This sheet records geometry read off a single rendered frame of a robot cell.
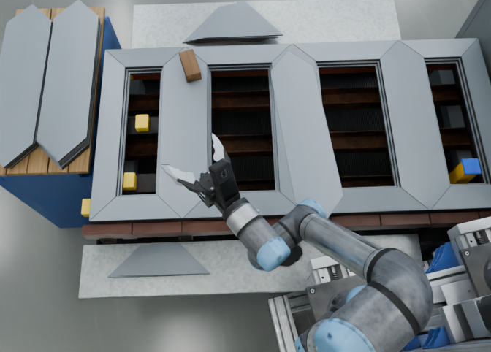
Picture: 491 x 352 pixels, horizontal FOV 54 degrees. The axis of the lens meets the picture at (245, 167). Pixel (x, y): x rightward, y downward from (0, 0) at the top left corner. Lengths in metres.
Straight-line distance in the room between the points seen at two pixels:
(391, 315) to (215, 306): 1.74
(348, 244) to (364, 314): 0.21
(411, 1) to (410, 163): 1.80
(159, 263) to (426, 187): 1.02
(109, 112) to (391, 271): 1.37
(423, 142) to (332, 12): 0.76
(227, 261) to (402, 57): 1.09
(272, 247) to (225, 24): 1.35
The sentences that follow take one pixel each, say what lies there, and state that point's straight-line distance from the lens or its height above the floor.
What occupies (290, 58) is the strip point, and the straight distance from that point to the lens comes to 2.04.
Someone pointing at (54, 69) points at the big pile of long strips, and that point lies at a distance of 2.16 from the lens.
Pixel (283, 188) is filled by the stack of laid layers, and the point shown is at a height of 0.85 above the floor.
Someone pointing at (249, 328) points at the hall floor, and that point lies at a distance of 2.52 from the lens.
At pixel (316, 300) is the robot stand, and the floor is 1.04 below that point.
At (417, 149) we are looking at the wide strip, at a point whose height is 0.85.
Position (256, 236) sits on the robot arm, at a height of 1.47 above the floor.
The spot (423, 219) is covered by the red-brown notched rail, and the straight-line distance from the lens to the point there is 1.87.
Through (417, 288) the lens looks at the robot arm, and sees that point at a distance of 0.89.
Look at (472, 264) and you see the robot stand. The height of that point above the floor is 1.04.
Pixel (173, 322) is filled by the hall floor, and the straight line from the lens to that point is 2.55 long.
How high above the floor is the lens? 2.51
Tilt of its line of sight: 68 degrees down
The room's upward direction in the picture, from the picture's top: 1 degrees counter-clockwise
